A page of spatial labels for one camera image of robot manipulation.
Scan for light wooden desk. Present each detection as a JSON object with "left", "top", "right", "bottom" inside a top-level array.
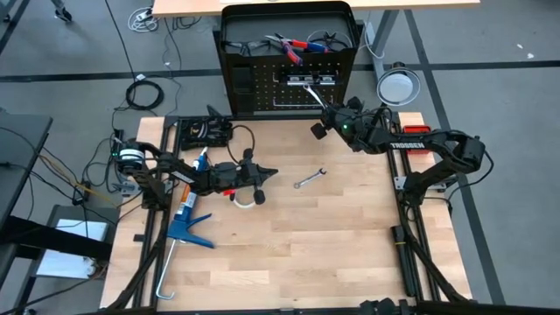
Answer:
[{"left": 151, "top": 0, "right": 481, "bottom": 82}]

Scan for white flat panel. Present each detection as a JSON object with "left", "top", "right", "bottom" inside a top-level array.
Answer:
[{"left": 35, "top": 217, "right": 109, "bottom": 280}]

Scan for silver combination wrench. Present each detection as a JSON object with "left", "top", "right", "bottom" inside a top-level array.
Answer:
[
  {"left": 293, "top": 167, "right": 327, "bottom": 190},
  {"left": 303, "top": 82, "right": 330, "bottom": 110}
]

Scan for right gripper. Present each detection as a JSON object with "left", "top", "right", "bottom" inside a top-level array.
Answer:
[{"left": 310, "top": 96, "right": 367, "bottom": 148}]

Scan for black pegboard cart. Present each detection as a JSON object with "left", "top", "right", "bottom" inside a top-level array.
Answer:
[{"left": 213, "top": 0, "right": 364, "bottom": 119}]

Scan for black metal rig frame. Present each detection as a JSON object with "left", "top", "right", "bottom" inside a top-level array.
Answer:
[{"left": 87, "top": 112, "right": 560, "bottom": 315}]

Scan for white cable bundle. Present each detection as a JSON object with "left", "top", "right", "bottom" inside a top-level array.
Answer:
[{"left": 128, "top": 6, "right": 159, "bottom": 33}]

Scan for black desk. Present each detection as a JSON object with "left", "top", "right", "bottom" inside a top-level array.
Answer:
[{"left": 0, "top": 111, "right": 53, "bottom": 228}]

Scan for white masking tape roll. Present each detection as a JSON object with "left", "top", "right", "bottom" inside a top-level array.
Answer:
[{"left": 233, "top": 192, "right": 259, "bottom": 209}]

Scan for black desk lamp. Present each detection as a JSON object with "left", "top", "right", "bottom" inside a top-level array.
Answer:
[{"left": 374, "top": 61, "right": 422, "bottom": 119}]

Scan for black pegboard bin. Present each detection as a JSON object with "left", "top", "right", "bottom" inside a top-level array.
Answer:
[
  {"left": 232, "top": 65, "right": 254, "bottom": 91},
  {"left": 235, "top": 89, "right": 256, "bottom": 113}
]

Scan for coiled black cable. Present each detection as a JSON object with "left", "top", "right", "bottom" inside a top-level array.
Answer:
[{"left": 125, "top": 79, "right": 165, "bottom": 111}]

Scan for red plastic box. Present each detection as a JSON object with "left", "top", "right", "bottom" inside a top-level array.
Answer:
[{"left": 402, "top": 124, "right": 433, "bottom": 156}]

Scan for red-blue handled pliers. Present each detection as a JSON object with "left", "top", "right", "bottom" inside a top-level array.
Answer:
[{"left": 265, "top": 33, "right": 329, "bottom": 67}]

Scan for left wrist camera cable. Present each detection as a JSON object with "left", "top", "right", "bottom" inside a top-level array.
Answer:
[{"left": 226, "top": 124, "right": 256, "bottom": 165}]

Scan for black metal floor beam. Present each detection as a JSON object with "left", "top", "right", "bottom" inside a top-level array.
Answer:
[{"left": 0, "top": 215, "right": 114, "bottom": 263}]

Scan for person's foot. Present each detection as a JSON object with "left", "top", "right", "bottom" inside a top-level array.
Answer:
[{"left": 48, "top": 0, "right": 74, "bottom": 24}]

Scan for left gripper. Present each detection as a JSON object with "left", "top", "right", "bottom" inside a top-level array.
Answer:
[{"left": 209, "top": 148, "right": 279, "bottom": 206}]

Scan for blue caulking gun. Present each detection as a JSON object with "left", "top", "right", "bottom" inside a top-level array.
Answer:
[{"left": 155, "top": 146, "right": 215, "bottom": 301}]

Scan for black folded tripod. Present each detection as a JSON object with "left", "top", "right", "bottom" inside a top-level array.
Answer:
[{"left": 390, "top": 224, "right": 424, "bottom": 298}]

